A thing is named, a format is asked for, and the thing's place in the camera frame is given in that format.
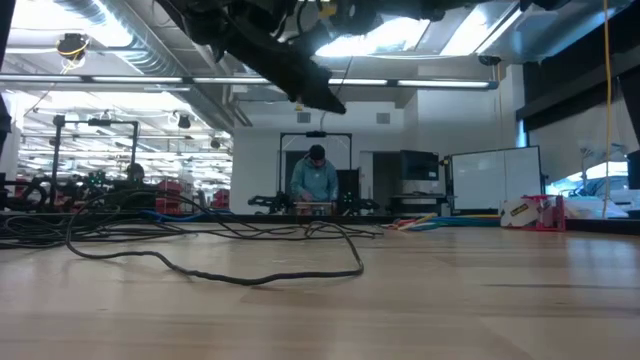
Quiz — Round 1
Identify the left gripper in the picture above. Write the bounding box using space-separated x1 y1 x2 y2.
157 0 347 115

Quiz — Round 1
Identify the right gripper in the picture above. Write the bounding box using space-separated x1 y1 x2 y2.
379 0 499 25

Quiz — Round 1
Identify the long black cord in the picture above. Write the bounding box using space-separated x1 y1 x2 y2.
0 53 385 287

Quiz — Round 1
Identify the person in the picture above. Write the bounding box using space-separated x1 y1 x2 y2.
119 162 151 201
289 144 341 204

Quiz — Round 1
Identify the black equipment cart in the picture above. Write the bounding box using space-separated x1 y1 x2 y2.
389 148 450 216

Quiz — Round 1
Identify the long ceiling light bar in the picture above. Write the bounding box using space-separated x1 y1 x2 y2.
0 73 500 92

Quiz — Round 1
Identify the white whiteboard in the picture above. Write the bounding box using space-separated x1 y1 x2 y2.
451 145 544 211

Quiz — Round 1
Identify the red tape dispenser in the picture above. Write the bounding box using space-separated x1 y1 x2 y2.
499 194 567 232

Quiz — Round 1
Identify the black gantry frame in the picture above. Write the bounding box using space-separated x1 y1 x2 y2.
47 113 141 209
277 130 354 216

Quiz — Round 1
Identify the silver ventilation duct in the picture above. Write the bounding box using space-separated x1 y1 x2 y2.
52 0 254 129

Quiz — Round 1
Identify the red cable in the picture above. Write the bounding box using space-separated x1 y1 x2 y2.
382 217 419 231

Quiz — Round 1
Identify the colourful cable bundle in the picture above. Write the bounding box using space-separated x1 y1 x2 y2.
409 213 501 226

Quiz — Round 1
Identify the thin blue data cable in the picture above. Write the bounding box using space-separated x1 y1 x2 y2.
139 208 235 223

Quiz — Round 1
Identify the hanging yellow cord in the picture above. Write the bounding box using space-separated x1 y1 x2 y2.
601 0 614 220

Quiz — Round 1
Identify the black frame brace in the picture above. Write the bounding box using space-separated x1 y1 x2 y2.
0 0 15 74
617 64 640 147

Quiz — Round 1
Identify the ceiling cord reel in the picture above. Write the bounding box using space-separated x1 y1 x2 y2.
54 32 92 64

